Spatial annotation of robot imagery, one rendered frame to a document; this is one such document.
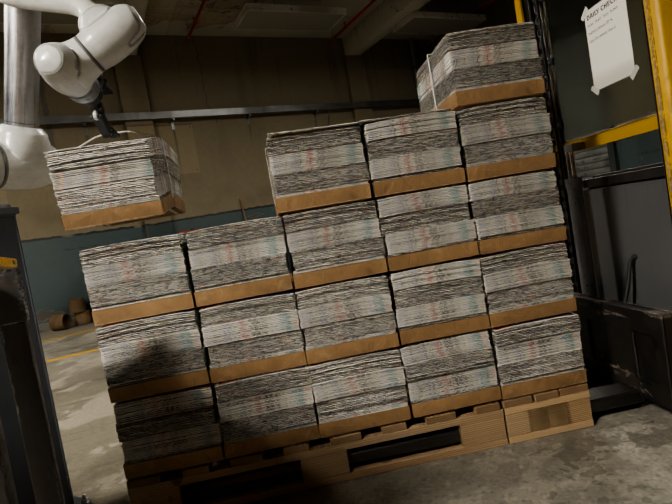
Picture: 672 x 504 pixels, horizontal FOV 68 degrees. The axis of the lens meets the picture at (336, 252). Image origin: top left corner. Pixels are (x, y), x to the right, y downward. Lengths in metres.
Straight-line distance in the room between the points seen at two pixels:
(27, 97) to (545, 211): 1.70
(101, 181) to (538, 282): 1.35
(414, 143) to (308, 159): 0.33
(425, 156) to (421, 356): 0.61
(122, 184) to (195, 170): 6.86
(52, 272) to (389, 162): 7.01
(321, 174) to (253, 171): 7.18
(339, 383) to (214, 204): 7.02
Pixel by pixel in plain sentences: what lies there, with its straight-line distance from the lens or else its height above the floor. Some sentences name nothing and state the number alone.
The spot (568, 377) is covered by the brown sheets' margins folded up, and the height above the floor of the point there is 0.17.
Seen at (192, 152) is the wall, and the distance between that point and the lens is 8.48.
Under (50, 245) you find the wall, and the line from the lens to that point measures 8.16.
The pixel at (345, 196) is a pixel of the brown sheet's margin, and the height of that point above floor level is 0.85.
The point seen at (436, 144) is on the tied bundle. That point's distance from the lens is 1.58.
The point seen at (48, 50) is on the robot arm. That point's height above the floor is 1.30.
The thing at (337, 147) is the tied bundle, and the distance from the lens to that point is 1.52.
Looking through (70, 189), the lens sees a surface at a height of 1.00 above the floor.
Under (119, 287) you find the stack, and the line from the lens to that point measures 1.56.
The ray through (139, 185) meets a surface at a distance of 1.56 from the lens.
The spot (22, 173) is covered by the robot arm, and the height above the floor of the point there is 1.11.
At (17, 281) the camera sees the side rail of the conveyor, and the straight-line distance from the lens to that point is 1.30.
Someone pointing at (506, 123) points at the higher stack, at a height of 0.99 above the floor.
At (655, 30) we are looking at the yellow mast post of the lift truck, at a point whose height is 1.16.
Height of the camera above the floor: 0.77
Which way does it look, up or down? 3 degrees down
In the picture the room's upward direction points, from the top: 10 degrees counter-clockwise
